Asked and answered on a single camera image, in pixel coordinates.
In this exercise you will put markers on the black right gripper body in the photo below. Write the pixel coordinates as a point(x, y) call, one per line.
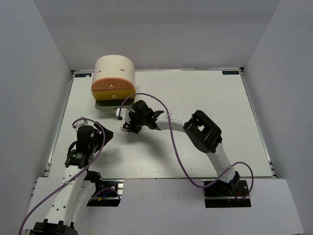
point(141, 120)

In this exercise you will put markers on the cream round drawer organizer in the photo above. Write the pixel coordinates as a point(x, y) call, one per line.
point(113, 82)

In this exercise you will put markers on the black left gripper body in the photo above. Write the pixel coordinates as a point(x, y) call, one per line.
point(97, 144)

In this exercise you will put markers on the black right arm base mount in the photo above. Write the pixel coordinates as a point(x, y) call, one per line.
point(216, 197)

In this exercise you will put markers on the pink correction tape dispenser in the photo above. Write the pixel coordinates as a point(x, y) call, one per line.
point(123, 128)

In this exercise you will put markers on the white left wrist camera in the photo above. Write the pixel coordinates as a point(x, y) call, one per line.
point(79, 123)

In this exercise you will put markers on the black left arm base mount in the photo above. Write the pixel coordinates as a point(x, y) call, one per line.
point(108, 193)

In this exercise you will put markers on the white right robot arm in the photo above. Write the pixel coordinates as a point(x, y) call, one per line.
point(204, 134)

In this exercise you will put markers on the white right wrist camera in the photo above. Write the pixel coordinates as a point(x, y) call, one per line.
point(123, 114)

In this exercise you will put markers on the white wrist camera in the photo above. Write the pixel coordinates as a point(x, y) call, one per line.
point(123, 114)
point(79, 123)

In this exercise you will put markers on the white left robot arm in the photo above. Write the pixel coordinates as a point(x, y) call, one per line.
point(78, 182)

